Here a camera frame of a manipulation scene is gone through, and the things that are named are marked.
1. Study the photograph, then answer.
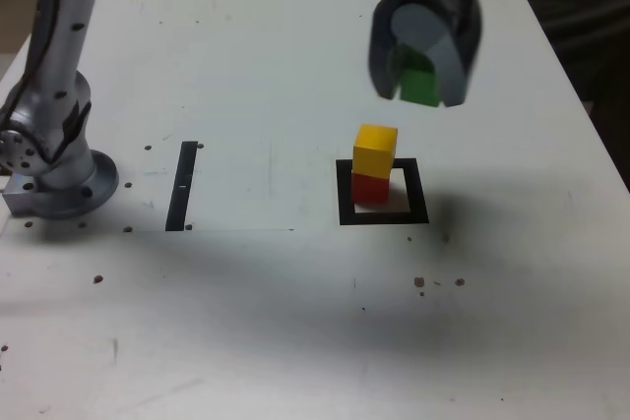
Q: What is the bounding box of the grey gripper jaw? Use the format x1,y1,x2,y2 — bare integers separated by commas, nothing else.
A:
368,0,410,102
391,0,483,108

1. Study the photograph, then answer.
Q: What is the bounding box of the green cube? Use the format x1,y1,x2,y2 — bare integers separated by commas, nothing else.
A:
396,43,441,108

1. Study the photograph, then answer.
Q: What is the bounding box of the yellow cube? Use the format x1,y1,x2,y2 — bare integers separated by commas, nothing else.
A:
352,123,399,179

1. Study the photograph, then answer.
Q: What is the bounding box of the red cube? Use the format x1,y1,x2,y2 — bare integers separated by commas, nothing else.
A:
350,172,391,206

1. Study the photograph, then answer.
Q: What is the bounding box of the black tape square outline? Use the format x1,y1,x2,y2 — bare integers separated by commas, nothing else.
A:
335,157,430,227

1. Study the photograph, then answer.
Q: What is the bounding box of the black tape strip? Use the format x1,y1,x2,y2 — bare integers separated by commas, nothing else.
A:
164,141,200,233

